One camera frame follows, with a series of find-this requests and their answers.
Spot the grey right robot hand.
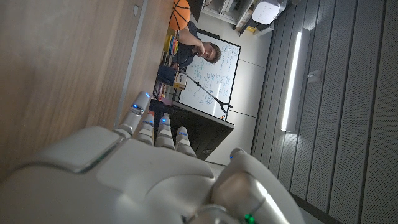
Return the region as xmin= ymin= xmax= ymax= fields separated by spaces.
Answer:
xmin=0 ymin=90 xmax=306 ymax=224

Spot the small white yellow box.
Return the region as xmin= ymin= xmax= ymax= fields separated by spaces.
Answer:
xmin=173 ymin=72 xmax=188 ymax=91

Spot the black reacher grabber tool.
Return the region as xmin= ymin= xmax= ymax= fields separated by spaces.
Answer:
xmin=180 ymin=70 xmax=234 ymax=115

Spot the whiteboard with blue writing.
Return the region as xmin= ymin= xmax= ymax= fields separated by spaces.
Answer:
xmin=178 ymin=28 xmax=242 ymax=121

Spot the rainbow stacking toy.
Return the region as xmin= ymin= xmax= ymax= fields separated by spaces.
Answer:
xmin=163 ymin=34 xmax=180 ymax=55

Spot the man in dark shirt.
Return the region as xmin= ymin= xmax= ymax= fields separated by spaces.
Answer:
xmin=171 ymin=21 xmax=222 ymax=70

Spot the orange basketball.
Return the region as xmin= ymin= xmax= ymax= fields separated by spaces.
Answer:
xmin=169 ymin=0 xmax=192 ymax=31

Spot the long ceiling light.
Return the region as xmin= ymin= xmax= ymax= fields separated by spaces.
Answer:
xmin=280 ymin=31 xmax=303 ymax=133

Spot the white shelf unit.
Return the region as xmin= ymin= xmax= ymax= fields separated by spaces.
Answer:
xmin=201 ymin=0 xmax=262 ymax=26

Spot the white air purifier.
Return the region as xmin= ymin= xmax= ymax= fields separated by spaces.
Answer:
xmin=251 ymin=0 xmax=282 ymax=26

